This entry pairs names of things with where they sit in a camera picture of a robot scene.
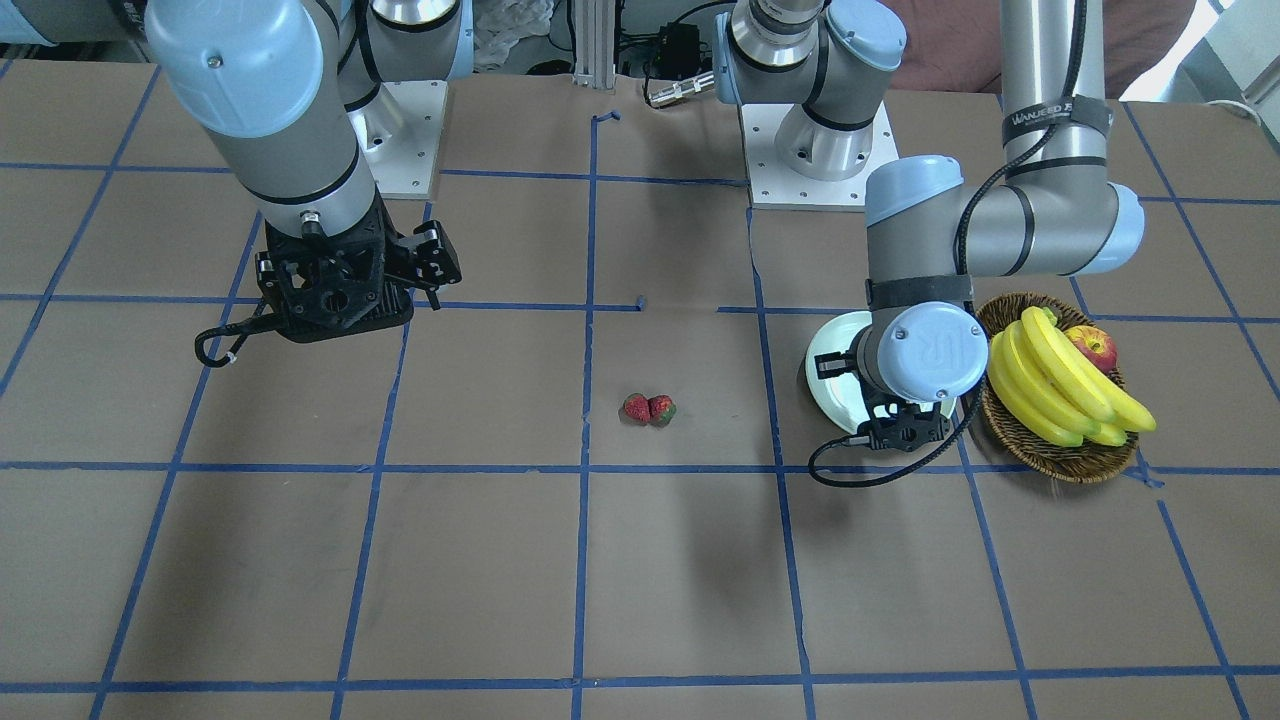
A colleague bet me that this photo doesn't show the brown wicker basket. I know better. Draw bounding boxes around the brown wicker basket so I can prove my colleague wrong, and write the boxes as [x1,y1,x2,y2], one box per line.
[977,292,1140,484]

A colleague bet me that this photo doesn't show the light green plate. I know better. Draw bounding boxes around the light green plate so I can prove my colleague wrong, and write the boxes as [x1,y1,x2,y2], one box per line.
[804,301,988,433]

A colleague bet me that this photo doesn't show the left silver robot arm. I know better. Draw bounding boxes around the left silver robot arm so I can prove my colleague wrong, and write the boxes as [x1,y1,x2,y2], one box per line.
[713,1,1146,450]

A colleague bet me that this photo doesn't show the aluminium frame post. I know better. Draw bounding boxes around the aluminium frame post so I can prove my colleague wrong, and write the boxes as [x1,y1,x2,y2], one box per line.
[567,0,618,94]

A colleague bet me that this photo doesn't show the red strawberry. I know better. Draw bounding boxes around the red strawberry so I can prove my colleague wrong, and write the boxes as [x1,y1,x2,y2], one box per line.
[648,395,677,427]
[622,393,652,425]

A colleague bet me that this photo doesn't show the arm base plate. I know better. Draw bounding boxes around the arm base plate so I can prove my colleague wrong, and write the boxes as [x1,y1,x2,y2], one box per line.
[740,104,899,213]
[348,79,449,200]

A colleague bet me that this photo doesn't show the red yellow apple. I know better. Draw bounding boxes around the red yellow apple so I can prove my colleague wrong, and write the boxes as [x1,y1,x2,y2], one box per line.
[1064,325,1117,373]

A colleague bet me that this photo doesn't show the yellow banana bunch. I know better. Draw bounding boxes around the yellow banana bunch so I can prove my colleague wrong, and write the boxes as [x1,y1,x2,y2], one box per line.
[987,306,1157,447]

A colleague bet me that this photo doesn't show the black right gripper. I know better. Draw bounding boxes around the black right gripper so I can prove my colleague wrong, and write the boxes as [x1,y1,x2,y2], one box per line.
[256,196,462,343]

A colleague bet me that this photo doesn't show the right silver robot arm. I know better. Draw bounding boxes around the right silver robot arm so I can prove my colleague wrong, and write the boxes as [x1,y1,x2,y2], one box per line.
[3,1,474,366]

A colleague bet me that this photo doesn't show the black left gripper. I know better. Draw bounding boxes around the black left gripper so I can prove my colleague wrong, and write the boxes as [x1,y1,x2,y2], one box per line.
[865,395,951,452]

